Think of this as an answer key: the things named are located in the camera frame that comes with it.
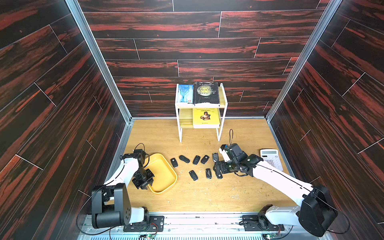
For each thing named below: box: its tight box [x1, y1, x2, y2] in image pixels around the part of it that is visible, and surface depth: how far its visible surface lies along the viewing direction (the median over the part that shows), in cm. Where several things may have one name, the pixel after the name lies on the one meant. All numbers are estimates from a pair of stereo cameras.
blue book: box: [178, 84, 194, 103], surface depth 88 cm
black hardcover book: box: [193, 82, 220, 105], surface depth 88 cm
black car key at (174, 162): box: [170, 157, 179, 168], surface depth 98 cm
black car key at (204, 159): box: [200, 155, 210, 165], surface depth 98 cm
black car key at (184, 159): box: [179, 155, 190, 163], surface depth 98 cm
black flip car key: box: [189, 170, 198, 181], surface depth 91 cm
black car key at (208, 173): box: [205, 168, 212, 179], surface depth 92 cm
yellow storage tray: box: [143, 153, 178, 194], surface depth 95 cm
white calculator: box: [260, 149, 283, 172], surface depth 98 cm
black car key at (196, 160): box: [192, 155, 201, 165], surface depth 98 cm
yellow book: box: [192, 108, 221, 129], surface depth 96 cm
